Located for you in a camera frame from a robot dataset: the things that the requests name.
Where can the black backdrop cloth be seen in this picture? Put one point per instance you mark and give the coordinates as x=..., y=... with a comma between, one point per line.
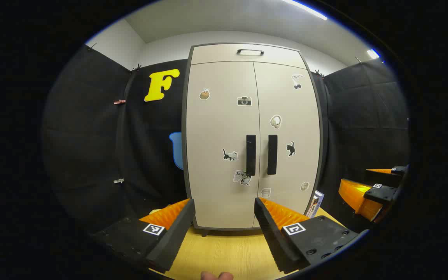
x=91, y=136

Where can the beige double-door shoe cabinet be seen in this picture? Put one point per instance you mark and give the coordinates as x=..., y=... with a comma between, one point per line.
x=224, y=54

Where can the black cat sticker cabinet door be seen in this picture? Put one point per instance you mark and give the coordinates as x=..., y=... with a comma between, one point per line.
x=298, y=116

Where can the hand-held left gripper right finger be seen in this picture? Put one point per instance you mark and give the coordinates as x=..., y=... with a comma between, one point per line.
x=274, y=237

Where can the white printed box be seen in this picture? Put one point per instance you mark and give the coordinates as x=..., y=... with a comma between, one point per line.
x=315, y=203

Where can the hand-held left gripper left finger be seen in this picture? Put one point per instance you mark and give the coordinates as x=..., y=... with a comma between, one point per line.
x=173, y=237

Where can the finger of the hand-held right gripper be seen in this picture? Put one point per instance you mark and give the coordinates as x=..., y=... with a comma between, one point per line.
x=387, y=177
x=354, y=194

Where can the small ceiling light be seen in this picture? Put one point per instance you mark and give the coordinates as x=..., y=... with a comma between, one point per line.
x=373, y=53

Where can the camera sticker shoe cabinet door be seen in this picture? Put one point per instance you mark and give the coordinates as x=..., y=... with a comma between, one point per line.
x=216, y=136

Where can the silver cloth clip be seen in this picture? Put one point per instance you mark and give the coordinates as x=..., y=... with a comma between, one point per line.
x=118, y=181

